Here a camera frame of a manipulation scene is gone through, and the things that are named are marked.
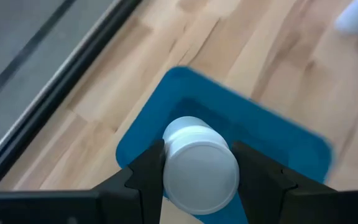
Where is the black metal table frame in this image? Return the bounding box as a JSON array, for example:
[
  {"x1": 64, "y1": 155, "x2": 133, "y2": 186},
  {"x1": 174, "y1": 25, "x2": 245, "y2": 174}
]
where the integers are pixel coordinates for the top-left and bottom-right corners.
[{"x1": 0, "y1": 0, "x2": 144, "y2": 192}]

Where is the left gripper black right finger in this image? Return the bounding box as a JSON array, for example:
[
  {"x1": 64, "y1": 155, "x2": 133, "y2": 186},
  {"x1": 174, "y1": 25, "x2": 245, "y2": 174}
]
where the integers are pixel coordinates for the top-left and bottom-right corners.
[{"x1": 232, "y1": 141, "x2": 338, "y2": 224}]

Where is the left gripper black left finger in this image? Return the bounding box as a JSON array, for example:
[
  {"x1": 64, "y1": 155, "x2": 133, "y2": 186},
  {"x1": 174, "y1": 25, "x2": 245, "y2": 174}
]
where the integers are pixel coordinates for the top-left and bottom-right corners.
[{"x1": 91, "y1": 139, "x2": 166, "y2": 224}]

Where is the white plastic pill bottle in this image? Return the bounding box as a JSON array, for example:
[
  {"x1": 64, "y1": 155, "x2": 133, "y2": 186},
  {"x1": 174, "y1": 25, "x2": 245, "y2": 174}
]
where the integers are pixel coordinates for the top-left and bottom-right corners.
[
  {"x1": 162, "y1": 116, "x2": 241, "y2": 216},
  {"x1": 334, "y1": 0, "x2": 358, "y2": 35}
]

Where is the blue plastic basket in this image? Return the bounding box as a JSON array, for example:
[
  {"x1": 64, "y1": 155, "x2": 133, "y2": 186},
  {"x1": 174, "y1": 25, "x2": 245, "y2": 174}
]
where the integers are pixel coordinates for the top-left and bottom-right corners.
[{"x1": 116, "y1": 65, "x2": 334, "y2": 224}]

